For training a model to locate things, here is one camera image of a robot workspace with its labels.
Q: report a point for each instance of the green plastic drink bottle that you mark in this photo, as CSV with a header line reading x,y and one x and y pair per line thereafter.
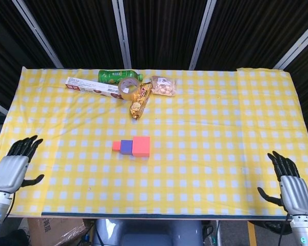
x,y
113,76

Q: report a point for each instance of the black pleated curtain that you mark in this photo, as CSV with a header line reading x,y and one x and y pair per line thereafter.
x,y
164,30

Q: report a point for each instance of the brown cardboard box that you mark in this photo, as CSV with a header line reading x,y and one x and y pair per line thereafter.
x,y
54,232

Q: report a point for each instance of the yellow table leg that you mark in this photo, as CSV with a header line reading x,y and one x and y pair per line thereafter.
x,y
251,233

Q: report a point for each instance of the clear bag of candies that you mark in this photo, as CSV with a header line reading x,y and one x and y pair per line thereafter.
x,y
164,85

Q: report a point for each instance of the gold snack package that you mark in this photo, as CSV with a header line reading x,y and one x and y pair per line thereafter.
x,y
139,102

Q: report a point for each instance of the clear tape roll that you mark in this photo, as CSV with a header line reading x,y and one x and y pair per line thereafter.
x,y
129,94

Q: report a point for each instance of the small red foam cube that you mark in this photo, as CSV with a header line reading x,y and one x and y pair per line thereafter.
x,y
116,146

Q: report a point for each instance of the yellow checkered tablecloth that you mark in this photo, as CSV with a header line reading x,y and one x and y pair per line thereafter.
x,y
195,174

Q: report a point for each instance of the purple foam cube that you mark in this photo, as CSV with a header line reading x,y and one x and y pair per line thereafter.
x,y
126,147

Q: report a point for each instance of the large red foam cube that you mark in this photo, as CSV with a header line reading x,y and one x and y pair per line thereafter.
x,y
141,146

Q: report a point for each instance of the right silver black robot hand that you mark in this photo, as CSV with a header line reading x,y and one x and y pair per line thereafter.
x,y
296,194

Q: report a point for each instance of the long white baking paper box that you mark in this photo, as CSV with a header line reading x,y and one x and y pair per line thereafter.
x,y
87,85

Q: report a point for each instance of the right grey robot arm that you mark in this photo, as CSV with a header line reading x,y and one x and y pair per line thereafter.
x,y
303,232

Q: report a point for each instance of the white metal frame post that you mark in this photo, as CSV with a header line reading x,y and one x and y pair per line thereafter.
x,y
38,36
295,48
201,36
123,36

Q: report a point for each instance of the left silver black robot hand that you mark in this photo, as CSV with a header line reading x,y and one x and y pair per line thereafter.
x,y
10,174

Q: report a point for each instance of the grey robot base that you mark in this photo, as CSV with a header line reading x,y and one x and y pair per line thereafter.
x,y
149,233

